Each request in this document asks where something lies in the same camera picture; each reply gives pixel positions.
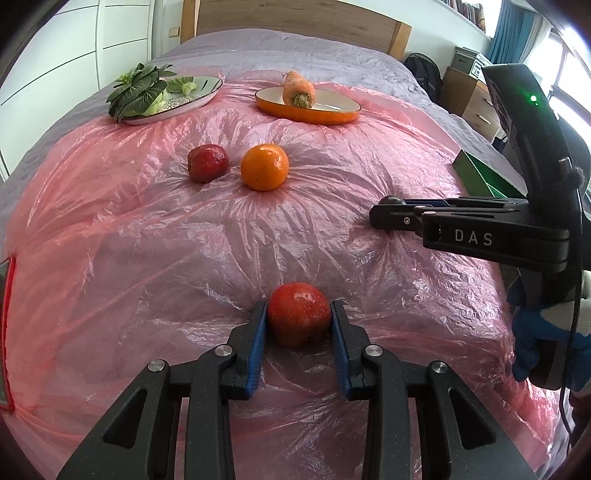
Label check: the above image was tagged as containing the green tray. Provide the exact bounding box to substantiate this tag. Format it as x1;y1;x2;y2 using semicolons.
453;150;528;199

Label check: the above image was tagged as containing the row of books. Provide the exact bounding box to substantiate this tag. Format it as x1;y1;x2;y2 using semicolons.
441;0;488;31

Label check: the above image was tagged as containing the person's right hand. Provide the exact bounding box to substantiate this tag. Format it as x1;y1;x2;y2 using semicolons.
506;270;591;393

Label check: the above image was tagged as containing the white patterned plate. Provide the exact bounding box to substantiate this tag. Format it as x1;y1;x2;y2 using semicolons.
121;75;223;126

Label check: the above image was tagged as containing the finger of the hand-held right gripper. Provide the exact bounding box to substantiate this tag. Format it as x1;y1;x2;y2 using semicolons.
369;203;525;232
401;196;527;208

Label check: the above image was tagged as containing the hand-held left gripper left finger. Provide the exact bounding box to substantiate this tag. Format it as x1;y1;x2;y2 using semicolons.
55;301;269;480

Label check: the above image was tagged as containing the phone in red case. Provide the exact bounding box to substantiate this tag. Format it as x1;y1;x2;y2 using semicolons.
0;256;17;411

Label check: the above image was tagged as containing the white wardrobe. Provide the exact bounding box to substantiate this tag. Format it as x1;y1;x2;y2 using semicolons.
0;0;185;181

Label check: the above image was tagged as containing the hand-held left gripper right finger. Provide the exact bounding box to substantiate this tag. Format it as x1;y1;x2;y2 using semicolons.
329;300;539;480

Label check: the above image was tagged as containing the wooden nightstand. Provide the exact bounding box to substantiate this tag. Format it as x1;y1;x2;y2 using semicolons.
441;67;506;141

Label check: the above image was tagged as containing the red apple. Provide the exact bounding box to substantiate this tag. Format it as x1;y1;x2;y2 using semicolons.
187;144;230;184
267;283;332;348

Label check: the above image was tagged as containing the pink plastic sheet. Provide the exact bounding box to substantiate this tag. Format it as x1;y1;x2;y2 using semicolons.
0;69;573;480

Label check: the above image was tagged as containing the black backpack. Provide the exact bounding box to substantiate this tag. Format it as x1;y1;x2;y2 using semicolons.
403;53;444;101

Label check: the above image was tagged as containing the orange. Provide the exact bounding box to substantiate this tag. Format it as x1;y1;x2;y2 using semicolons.
240;143;290;192

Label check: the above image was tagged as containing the blue curtain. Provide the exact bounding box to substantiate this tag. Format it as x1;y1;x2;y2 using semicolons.
488;0;552;65

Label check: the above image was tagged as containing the wooden headboard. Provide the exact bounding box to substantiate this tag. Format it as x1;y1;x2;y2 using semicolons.
181;0;413;61

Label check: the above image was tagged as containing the orange rimmed plate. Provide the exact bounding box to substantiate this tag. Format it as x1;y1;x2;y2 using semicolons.
255;87;362;125

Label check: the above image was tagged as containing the carrot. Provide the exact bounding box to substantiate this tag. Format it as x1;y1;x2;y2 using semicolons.
283;71;317;109

